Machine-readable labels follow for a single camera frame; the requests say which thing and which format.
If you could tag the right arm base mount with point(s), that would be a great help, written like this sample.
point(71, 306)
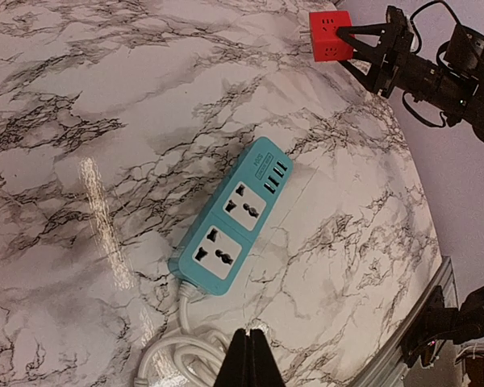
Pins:
point(447, 322)

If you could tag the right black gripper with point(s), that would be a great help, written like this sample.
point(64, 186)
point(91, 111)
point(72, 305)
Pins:
point(415, 68)

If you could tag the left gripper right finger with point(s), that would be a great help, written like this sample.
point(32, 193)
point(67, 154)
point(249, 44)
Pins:
point(262, 367)

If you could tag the teal power strip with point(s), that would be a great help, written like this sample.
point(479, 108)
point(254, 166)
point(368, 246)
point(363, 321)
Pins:
point(213, 250)

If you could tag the red cube socket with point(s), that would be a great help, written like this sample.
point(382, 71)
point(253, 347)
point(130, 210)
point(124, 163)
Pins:
point(326, 45)

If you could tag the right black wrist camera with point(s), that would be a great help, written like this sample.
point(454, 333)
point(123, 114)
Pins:
point(465, 53)

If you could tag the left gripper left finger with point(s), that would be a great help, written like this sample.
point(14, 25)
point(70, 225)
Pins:
point(235, 369)

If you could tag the aluminium front rail frame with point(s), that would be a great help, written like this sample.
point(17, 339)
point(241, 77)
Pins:
point(387, 368)

